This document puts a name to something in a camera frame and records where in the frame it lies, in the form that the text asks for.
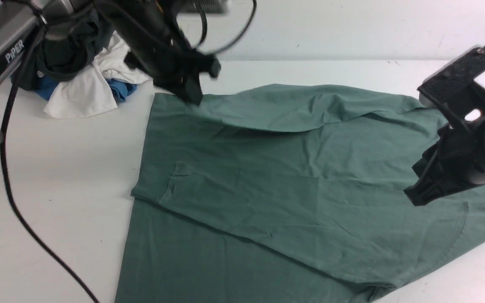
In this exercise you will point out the black crumpled garment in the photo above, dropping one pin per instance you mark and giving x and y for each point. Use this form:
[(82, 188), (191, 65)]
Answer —
[(62, 60)]

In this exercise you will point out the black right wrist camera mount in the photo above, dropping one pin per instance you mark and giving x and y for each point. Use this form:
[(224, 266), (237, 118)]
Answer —
[(454, 91)]

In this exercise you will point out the green long-sleeved shirt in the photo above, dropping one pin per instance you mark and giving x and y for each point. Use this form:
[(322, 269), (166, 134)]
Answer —
[(288, 194)]

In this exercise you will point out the white crumpled garment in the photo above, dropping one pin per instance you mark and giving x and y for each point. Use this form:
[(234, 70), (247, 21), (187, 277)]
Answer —
[(88, 94)]

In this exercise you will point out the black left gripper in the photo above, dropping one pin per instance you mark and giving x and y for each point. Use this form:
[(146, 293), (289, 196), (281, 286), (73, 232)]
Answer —
[(158, 46)]

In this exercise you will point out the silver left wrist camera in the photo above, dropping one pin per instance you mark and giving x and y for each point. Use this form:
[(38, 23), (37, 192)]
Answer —
[(215, 7)]

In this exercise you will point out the blue crumpled garment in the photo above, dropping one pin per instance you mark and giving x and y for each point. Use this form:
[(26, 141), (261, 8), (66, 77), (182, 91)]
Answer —
[(121, 90)]

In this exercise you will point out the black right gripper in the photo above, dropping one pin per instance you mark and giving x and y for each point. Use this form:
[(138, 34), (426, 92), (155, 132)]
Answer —
[(455, 163)]

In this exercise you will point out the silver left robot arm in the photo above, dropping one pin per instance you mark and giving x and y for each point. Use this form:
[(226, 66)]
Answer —
[(58, 39)]

